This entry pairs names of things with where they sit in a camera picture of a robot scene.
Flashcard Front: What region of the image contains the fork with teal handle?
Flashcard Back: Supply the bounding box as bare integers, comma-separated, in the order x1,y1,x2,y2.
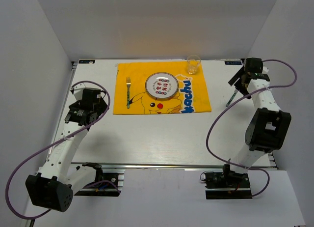
126,77,131,109

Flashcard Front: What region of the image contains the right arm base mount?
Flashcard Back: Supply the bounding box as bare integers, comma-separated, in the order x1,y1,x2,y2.
200,171,252,200

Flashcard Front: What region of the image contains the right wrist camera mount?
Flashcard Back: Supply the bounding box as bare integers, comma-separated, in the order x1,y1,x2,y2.
262,66,269,74

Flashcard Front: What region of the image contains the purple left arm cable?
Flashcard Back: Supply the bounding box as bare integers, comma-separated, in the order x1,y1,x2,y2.
4,80,121,219

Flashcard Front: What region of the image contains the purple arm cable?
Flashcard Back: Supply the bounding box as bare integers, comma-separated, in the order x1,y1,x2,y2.
4,80,121,219
205,58,299,197

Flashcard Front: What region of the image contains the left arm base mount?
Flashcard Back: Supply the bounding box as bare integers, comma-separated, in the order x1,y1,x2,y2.
75,163,125,197

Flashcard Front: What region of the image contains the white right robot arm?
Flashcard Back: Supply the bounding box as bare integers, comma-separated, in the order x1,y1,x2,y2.
221,57,291,187

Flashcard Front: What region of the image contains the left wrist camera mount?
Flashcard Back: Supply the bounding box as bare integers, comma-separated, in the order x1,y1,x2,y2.
70,83,101,103

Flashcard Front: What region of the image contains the yellow printed cloth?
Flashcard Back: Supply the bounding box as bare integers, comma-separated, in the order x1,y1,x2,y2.
113,61,212,115

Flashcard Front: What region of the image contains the knife with teal handle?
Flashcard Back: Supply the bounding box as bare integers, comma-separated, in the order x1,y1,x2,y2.
225,89,238,108

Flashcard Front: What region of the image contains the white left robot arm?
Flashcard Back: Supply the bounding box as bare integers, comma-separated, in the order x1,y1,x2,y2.
26,88,107,212

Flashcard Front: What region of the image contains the white plate with red print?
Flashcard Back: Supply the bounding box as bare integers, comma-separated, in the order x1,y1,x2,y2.
145,72,179,99

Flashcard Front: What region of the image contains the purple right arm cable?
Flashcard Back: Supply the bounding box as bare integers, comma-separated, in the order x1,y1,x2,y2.
205,58,299,197

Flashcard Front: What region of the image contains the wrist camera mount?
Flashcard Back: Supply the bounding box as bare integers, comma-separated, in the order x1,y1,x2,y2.
70,83,101,103
262,66,269,74

